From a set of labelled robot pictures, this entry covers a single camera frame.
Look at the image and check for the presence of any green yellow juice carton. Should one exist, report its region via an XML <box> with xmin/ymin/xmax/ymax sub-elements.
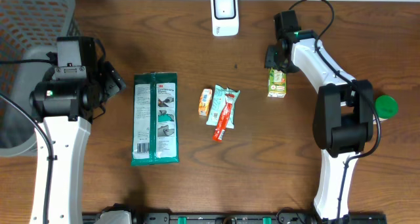
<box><xmin>268</xmin><ymin>69</ymin><xmax>287</xmax><ymax>98</ymax></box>

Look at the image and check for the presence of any green 3M gloves package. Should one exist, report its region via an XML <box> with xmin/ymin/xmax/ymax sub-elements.
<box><xmin>131</xmin><ymin>72</ymin><xmax>179</xmax><ymax>166</ymax></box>

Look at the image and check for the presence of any light blue wipes pack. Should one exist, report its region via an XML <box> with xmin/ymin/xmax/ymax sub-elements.
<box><xmin>206</xmin><ymin>85</ymin><xmax>240</xmax><ymax>129</ymax></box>

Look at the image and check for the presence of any orange Kleenex tissue pack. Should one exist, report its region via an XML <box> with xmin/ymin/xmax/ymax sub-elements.
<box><xmin>198</xmin><ymin>89</ymin><xmax>213</xmax><ymax>116</ymax></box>

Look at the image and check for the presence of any red snack bar wrapper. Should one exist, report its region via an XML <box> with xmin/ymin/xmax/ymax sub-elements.
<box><xmin>213</xmin><ymin>93</ymin><xmax>234</xmax><ymax>142</ymax></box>

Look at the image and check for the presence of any green lid spread jar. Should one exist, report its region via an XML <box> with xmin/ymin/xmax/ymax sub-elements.
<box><xmin>375</xmin><ymin>95</ymin><xmax>399</xmax><ymax>122</ymax></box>

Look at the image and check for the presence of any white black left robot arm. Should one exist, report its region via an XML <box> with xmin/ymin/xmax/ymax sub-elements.
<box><xmin>30</xmin><ymin>61</ymin><xmax>126</xmax><ymax>223</ymax></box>

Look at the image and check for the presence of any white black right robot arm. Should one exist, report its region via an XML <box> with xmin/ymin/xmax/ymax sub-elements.
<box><xmin>265</xmin><ymin>28</ymin><xmax>373</xmax><ymax>223</ymax></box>

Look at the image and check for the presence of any white barcode scanner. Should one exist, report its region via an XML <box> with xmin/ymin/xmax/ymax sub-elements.
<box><xmin>211</xmin><ymin>0</ymin><xmax>240</xmax><ymax>37</ymax></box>

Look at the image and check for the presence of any grey plastic mesh basket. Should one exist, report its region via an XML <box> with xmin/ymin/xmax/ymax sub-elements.
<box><xmin>0</xmin><ymin>0</ymin><xmax>81</xmax><ymax>158</ymax></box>

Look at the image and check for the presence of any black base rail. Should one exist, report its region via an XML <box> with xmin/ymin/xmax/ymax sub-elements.
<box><xmin>82</xmin><ymin>211</ymin><xmax>388</xmax><ymax>224</ymax></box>

